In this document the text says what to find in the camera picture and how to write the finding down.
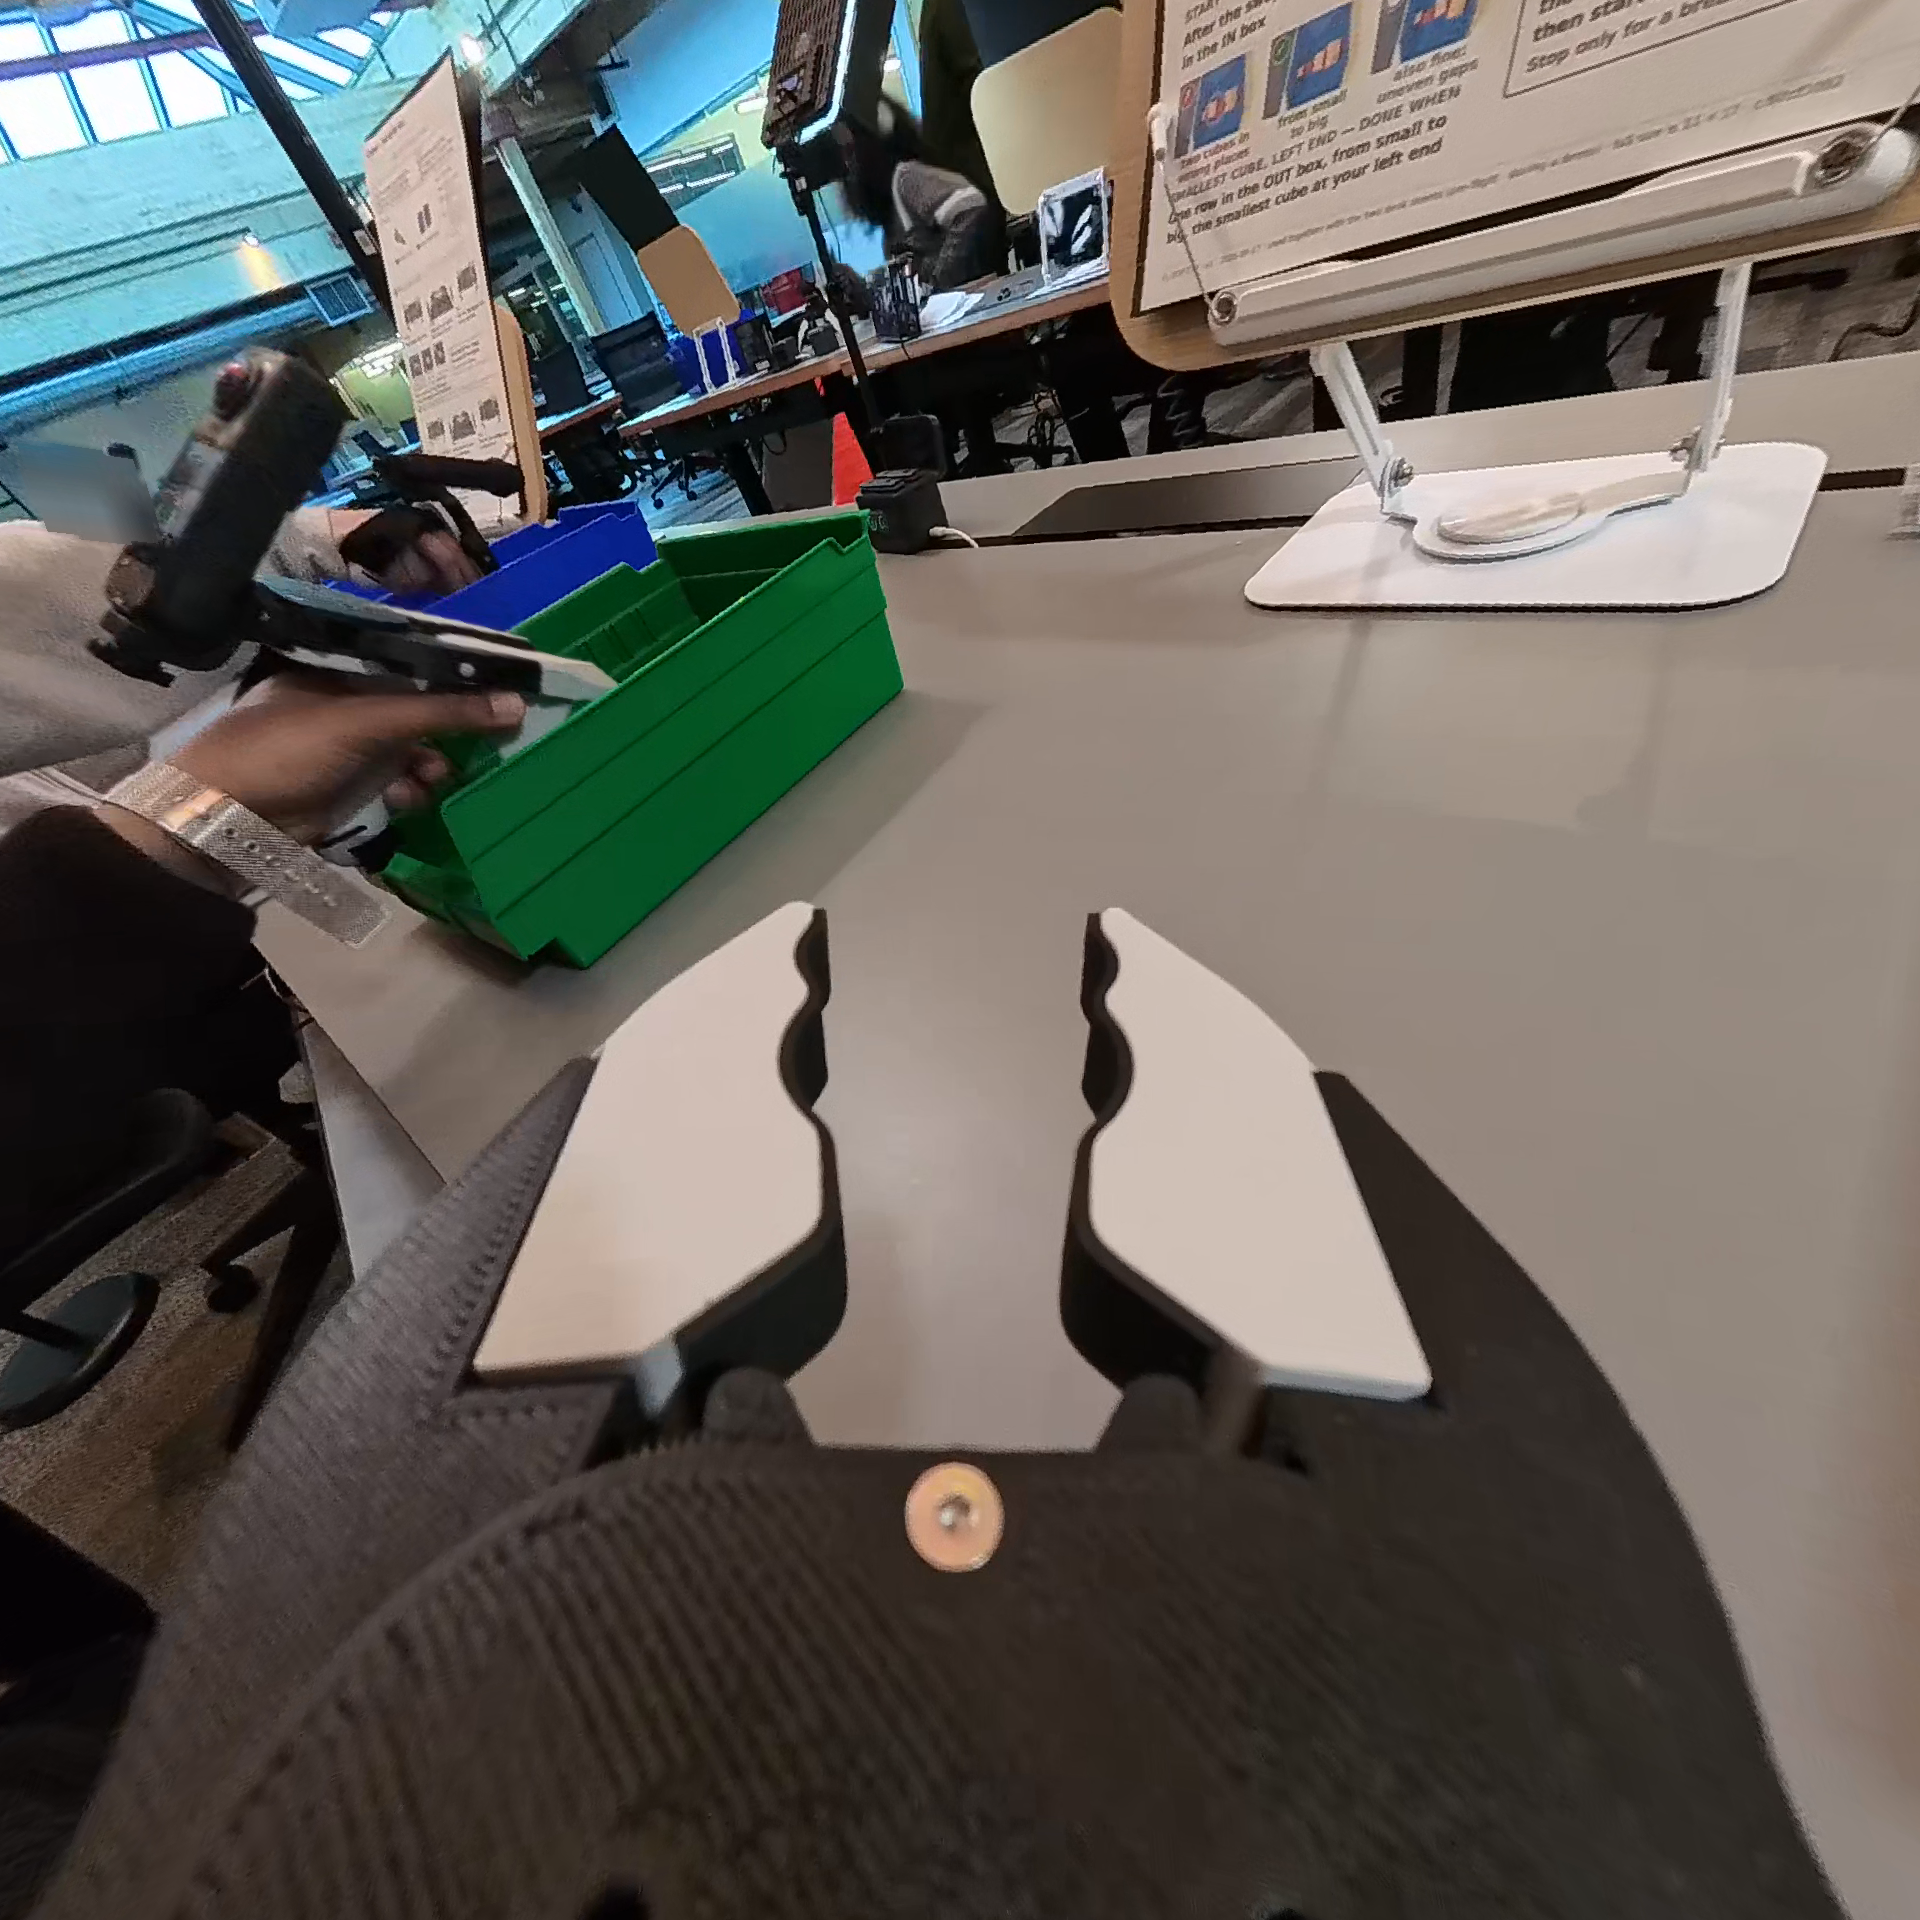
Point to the long wooden table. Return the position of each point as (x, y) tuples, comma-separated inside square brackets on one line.
[(991, 308)]

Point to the another person's forearm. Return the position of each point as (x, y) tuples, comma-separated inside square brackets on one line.
[(60, 660)]

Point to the person's left hand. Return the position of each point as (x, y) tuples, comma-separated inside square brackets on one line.
[(314, 758)]

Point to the black charger box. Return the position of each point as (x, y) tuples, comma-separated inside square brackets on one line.
[(900, 510)]

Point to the small display card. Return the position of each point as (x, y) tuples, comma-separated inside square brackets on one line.
[(1073, 225)]

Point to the black office chair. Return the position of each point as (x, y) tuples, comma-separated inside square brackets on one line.
[(91, 1185)]

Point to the person's left forearm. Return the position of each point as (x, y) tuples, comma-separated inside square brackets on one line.
[(105, 975)]

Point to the LED light panel stand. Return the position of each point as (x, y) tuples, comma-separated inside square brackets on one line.
[(802, 74)]

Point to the blue plastic bin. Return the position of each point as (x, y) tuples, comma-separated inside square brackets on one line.
[(578, 579)]

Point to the grey desk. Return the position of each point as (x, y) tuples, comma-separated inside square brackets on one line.
[(1350, 824)]

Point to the beige hanging panel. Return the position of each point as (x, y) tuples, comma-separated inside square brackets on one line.
[(1050, 104)]

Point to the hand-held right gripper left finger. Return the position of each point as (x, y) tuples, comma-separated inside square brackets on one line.
[(674, 1201)]

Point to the tan hanging panel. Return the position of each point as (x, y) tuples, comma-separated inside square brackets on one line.
[(691, 284)]

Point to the orange cone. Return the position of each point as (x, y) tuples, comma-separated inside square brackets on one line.
[(850, 464)]

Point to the silver wristwatch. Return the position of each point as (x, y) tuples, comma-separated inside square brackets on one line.
[(224, 840)]

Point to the black ceiling pole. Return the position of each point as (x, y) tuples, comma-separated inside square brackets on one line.
[(279, 135)]

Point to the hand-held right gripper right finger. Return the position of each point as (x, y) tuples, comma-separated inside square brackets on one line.
[(1244, 1201)]

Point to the green plastic bin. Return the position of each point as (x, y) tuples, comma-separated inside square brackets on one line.
[(704, 781)]

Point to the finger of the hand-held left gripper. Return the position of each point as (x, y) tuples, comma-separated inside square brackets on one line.
[(548, 691)]

